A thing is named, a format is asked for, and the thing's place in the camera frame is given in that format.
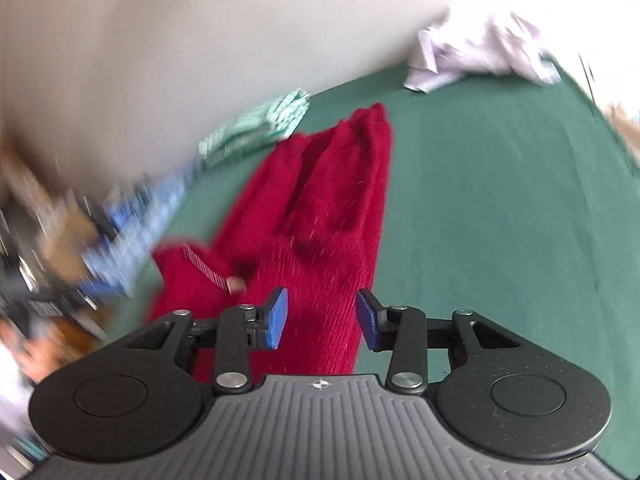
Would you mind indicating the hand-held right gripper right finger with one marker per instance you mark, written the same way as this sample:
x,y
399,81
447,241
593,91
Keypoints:
x,y
367,320

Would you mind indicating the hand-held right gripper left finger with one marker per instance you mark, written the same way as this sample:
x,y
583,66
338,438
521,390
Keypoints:
x,y
277,320

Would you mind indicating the dark red knit sweater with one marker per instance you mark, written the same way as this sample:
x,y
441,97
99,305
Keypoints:
x,y
325,210

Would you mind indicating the cardboard box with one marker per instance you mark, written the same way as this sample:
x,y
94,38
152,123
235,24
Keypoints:
x,y
70,240

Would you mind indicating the blue patterned cloth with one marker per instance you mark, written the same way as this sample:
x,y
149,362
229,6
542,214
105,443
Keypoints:
x,y
135,230

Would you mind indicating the folded green striped garment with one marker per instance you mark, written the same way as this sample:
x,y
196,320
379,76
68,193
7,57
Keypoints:
x,y
250,127

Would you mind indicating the crumpled white garment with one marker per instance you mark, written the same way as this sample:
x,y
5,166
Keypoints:
x,y
465,50

